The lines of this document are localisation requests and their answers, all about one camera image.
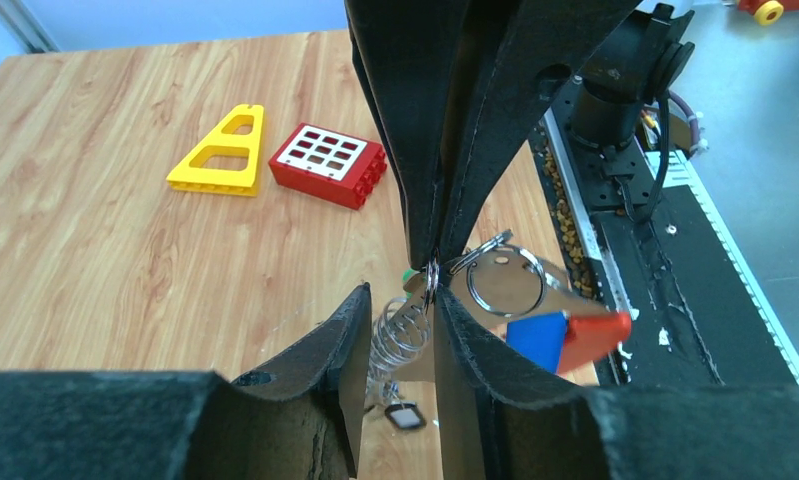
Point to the yellow plastic piece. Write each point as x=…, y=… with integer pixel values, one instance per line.
x=237, y=136

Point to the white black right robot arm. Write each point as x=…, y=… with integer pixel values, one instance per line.
x=637, y=61

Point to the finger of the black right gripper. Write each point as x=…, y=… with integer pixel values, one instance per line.
x=403, y=53
x=513, y=58

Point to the red tray with white slots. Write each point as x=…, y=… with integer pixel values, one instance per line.
x=330, y=165

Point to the metal key organizer red handle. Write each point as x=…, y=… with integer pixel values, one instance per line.
x=497, y=283

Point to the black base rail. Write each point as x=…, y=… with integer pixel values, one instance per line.
x=699, y=316

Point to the silver key blue tag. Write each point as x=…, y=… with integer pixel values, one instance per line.
x=539, y=338

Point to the toy brick car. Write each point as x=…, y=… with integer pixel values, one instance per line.
x=766, y=12

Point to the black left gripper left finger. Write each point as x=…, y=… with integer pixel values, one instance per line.
x=296, y=416

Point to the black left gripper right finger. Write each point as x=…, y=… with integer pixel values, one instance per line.
x=503, y=417

